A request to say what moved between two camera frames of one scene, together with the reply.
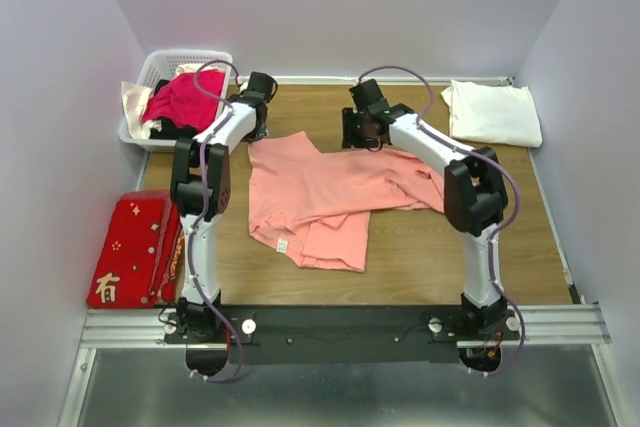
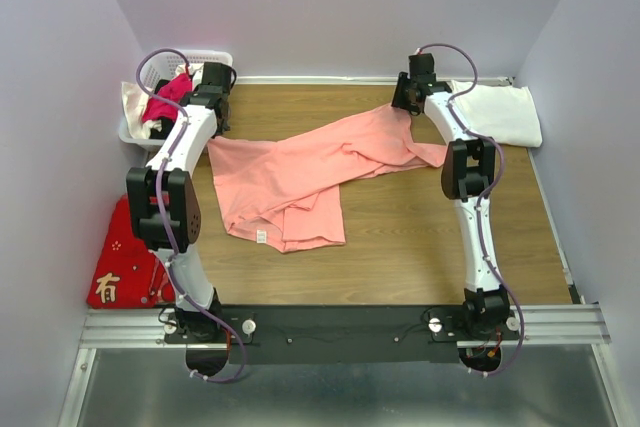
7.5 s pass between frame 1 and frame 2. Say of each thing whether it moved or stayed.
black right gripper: moved
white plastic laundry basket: stayed
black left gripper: moved
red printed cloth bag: stayed
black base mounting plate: stayed
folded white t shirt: stayed
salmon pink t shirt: moved
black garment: stayed
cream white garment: stayed
